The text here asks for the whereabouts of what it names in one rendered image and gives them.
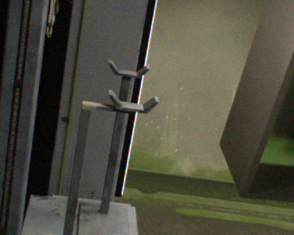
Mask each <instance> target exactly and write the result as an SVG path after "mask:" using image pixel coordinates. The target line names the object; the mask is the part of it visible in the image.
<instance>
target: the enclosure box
mask: <svg viewBox="0 0 294 235"><path fill-rule="evenodd" d="M219 145H220V148H221V150H222V152H223V155H224V158H225V160H226V162H227V166H228V167H229V170H230V173H231V174H232V178H233V181H234V183H235V185H236V188H237V191H238V193H239V196H240V197H241V198H247V199H264V200H270V201H285V202H294V0H265V4H264V7H263V9H262V13H261V16H260V20H259V22H258V26H257V29H256V31H255V35H254V38H253V41H252V44H251V48H250V50H249V53H248V57H247V59H246V63H245V66H244V70H243V72H242V75H241V79H240V81H239V84H238V87H237V91H236V94H235V96H234V99H233V102H232V107H231V109H230V112H229V115H228V117H227V122H226V125H225V127H224V130H223V134H222V136H221V140H220V143H219Z"/></svg>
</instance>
